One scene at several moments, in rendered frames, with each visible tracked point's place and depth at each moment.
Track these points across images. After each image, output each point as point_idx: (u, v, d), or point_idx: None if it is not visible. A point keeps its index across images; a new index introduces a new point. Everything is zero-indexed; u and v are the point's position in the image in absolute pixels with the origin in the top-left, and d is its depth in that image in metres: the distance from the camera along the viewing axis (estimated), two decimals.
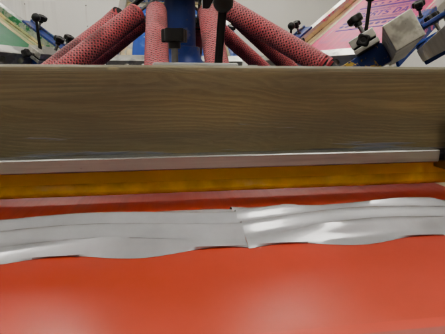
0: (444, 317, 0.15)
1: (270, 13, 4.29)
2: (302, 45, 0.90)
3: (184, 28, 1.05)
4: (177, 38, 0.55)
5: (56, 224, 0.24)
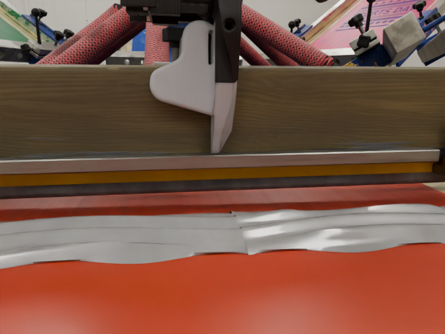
0: (440, 328, 0.16)
1: (271, 10, 4.28)
2: (302, 45, 0.90)
3: (185, 26, 1.05)
4: (177, 38, 0.55)
5: (57, 227, 0.25)
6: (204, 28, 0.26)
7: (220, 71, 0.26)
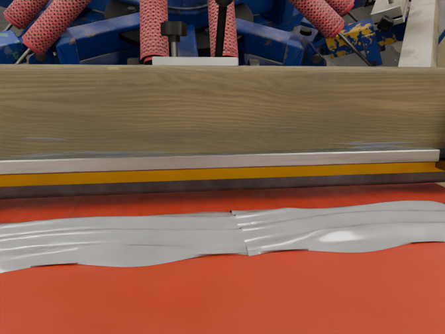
0: None
1: None
2: (319, 8, 0.79)
3: None
4: (176, 32, 0.54)
5: (55, 228, 0.24)
6: None
7: None
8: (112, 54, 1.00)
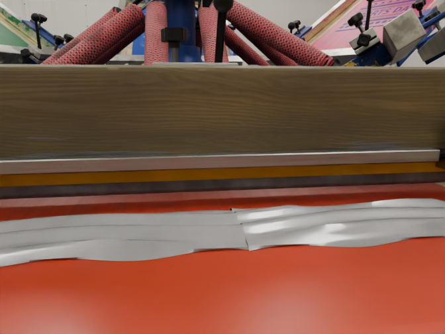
0: None
1: (270, 13, 4.29)
2: (302, 45, 0.90)
3: (184, 28, 1.05)
4: (177, 38, 0.55)
5: (54, 226, 0.24)
6: None
7: None
8: None
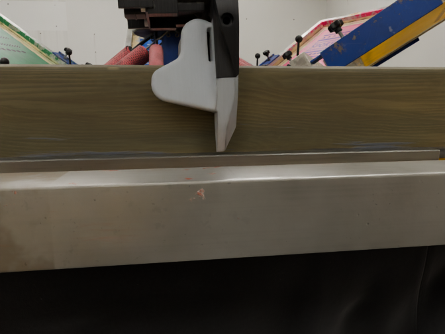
0: None
1: (258, 40, 4.82)
2: None
3: None
4: None
5: None
6: (202, 26, 0.27)
7: (221, 67, 0.26)
8: None
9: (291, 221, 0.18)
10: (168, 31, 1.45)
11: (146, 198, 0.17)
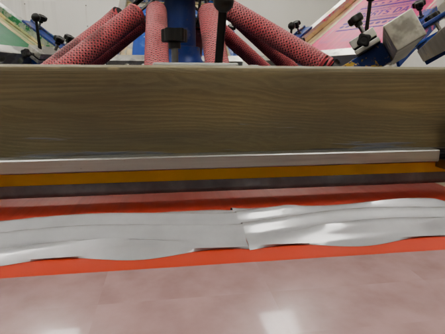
0: None
1: (270, 13, 4.29)
2: (302, 45, 0.90)
3: (184, 28, 1.05)
4: (177, 38, 0.55)
5: (55, 225, 0.24)
6: None
7: None
8: None
9: None
10: None
11: None
